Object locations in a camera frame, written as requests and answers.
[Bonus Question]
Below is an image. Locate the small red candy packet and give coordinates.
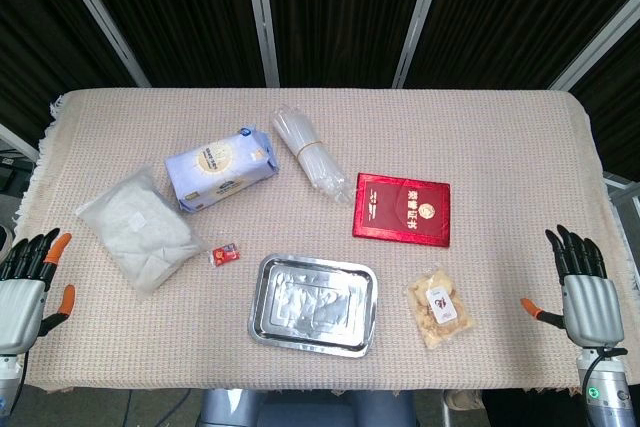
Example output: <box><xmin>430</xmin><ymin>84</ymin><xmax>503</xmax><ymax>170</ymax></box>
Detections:
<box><xmin>208</xmin><ymin>242</ymin><xmax>242</xmax><ymax>268</ymax></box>

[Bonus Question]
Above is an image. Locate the red certificate book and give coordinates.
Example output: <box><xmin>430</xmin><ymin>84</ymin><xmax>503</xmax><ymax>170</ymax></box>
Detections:
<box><xmin>351</xmin><ymin>172</ymin><xmax>452</xmax><ymax>249</ymax></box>

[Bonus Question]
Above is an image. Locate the clear snack bag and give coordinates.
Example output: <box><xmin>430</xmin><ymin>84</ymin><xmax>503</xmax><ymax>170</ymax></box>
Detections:
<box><xmin>405</xmin><ymin>268</ymin><xmax>475</xmax><ymax>349</ymax></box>

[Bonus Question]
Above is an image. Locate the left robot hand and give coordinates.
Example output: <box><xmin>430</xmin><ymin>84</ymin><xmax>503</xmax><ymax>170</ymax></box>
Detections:
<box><xmin>0</xmin><ymin>227</ymin><xmax>76</xmax><ymax>356</ymax></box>

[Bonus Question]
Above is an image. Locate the white partition frame post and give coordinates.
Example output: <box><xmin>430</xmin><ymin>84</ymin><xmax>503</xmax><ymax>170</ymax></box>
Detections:
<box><xmin>242</xmin><ymin>0</ymin><xmax>281</xmax><ymax>88</ymax></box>
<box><xmin>48</xmin><ymin>0</ymin><xmax>152</xmax><ymax>89</ymax></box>
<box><xmin>548</xmin><ymin>0</ymin><xmax>640</xmax><ymax>92</ymax></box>
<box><xmin>391</xmin><ymin>0</ymin><xmax>450</xmax><ymax>89</ymax></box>

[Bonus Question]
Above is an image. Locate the white shoe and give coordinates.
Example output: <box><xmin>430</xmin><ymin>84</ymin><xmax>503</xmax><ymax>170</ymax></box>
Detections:
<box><xmin>443</xmin><ymin>389</ymin><xmax>484</xmax><ymax>411</ymax></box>

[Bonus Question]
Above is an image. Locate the beige woven tablecloth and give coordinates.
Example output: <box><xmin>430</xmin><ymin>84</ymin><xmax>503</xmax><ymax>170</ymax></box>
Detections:
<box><xmin>12</xmin><ymin>88</ymin><xmax>634</xmax><ymax>397</ymax></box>

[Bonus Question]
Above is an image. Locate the clear plastic straw bundle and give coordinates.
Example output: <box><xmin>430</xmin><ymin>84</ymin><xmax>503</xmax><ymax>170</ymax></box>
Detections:
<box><xmin>271</xmin><ymin>104</ymin><xmax>354</xmax><ymax>206</ymax></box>

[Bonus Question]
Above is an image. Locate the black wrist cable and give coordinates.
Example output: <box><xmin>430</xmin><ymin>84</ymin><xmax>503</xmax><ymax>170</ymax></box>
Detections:
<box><xmin>581</xmin><ymin>346</ymin><xmax>628</xmax><ymax>401</ymax></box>

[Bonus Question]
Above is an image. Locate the blue tissue pack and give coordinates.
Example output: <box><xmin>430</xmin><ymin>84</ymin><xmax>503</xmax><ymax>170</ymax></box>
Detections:
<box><xmin>163</xmin><ymin>126</ymin><xmax>281</xmax><ymax>213</ymax></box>

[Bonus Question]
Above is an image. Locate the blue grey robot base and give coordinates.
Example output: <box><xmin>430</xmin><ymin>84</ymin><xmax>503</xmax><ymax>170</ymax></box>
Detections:
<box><xmin>198</xmin><ymin>389</ymin><xmax>419</xmax><ymax>427</ymax></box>

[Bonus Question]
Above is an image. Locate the white translucent plastic bag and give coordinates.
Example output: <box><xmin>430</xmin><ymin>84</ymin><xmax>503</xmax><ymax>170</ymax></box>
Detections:
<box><xmin>75</xmin><ymin>166</ymin><xmax>210</xmax><ymax>301</ymax></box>

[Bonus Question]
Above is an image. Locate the stainless steel tray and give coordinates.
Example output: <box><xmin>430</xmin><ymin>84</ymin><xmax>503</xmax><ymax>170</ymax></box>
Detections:
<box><xmin>247</xmin><ymin>253</ymin><xmax>379</xmax><ymax>359</ymax></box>

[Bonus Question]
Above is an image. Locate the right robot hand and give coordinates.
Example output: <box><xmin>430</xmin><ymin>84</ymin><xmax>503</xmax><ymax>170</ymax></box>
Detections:
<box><xmin>519</xmin><ymin>224</ymin><xmax>629</xmax><ymax>351</ymax></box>

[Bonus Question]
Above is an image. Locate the dark pleated curtain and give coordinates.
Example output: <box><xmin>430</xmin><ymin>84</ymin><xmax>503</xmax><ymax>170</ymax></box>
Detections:
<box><xmin>0</xmin><ymin>0</ymin><xmax>640</xmax><ymax>183</ymax></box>

